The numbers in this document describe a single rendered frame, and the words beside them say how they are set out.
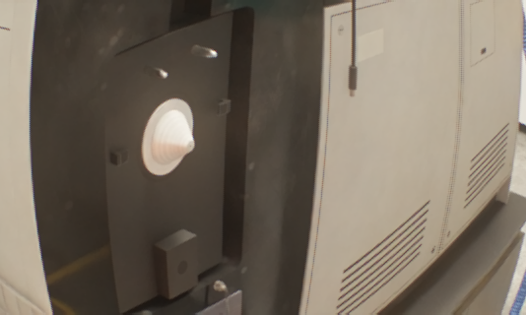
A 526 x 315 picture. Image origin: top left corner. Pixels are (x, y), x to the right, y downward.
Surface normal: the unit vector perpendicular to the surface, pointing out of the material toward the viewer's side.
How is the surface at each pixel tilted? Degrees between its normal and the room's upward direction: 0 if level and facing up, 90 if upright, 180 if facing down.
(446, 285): 0
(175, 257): 90
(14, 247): 90
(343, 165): 90
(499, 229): 0
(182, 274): 90
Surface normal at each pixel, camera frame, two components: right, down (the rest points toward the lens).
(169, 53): 0.80, 0.29
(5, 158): -0.60, 0.31
